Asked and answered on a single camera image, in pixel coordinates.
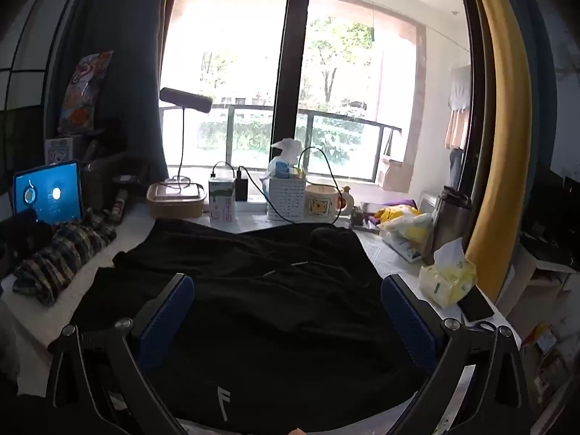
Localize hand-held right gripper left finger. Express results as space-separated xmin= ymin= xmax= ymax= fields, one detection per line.
xmin=45 ymin=273 xmax=195 ymax=435

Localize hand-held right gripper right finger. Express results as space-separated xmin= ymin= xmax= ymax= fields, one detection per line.
xmin=381 ymin=275 xmax=531 ymax=435

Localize black pants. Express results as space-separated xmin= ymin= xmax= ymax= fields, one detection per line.
xmin=47 ymin=220 xmax=436 ymax=433

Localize yellow tissue pack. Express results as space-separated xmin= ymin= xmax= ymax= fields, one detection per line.
xmin=419 ymin=238 xmax=478 ymax=308

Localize black phone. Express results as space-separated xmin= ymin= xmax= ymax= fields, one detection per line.
xmin=459 ymin=287 xmax=496 ymax=322

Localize yellow plastic bag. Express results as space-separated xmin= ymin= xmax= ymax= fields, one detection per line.
xmin=377 ymin=206 xmax=435 ymax=264

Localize steel thermos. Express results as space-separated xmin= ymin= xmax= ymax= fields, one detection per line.
xmin=423 ymin=186 xmax=473 ymax=266

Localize beige lunch box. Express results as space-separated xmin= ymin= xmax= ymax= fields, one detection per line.
xmin=146 ymin=182 xmax=207 ymax=219

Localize plaid shirt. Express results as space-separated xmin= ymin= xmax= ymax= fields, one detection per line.
xmin=13 ymin=208 xmax=117 ymax=305

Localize white and green milk carton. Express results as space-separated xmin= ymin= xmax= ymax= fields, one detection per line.
xmin=208 ymin=177 xmax=236 ymax=223

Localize white shelf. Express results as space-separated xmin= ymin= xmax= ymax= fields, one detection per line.
xmin=496 ymin=240 xmax=580 ymax=340

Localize white mug with yellow print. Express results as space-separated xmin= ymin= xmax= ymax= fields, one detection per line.
xmin=304 ymin=184 xmax=349 ymax=226

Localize white plastic basket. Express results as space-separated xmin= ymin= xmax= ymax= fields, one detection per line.
xmin=266 ymin=177 xmax=308 ymax=222

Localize tablet with blue screen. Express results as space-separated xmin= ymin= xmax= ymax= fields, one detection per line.
xmin=12 ymin=159 xmax=84 ymax=227

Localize small printed box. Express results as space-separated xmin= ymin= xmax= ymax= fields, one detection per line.
xmin=44 ymin=133 xmax=87 ymax=166

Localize white tissue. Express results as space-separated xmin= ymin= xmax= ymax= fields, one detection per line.
xmin=270 ymin=138 xmax=303 ymax=164

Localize balcony railing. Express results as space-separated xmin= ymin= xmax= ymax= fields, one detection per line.
xmin=161 ymin=104 xmax=404 ymax=182

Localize grey desk lamp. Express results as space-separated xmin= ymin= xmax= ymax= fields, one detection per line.
xmin=158 ymin=87 xmax=213 ymax=187

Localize hanging clothes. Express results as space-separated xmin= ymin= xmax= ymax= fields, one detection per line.
xmin=446 ymin=64 xmax=472 ymax=150

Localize colourful snack bag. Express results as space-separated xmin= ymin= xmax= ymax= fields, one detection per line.
xmin=58 ymin=51 xmax=114 ymax=134

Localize yellow curtain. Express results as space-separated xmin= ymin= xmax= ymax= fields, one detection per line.
xmin=467 ymin=0 xmax=533 ymax=300

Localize dark blue curtain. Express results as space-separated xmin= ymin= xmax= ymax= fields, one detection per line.
xmin=45 ymin=0 xmax=182 ymax=182

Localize short black cable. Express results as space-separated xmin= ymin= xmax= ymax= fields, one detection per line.
xmin=211 ymin=161 xmax=237 ymax=181

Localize dark window frame post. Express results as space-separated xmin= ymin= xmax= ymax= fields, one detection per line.
xmin=271 ymin=0 xmax=314 ymax=179

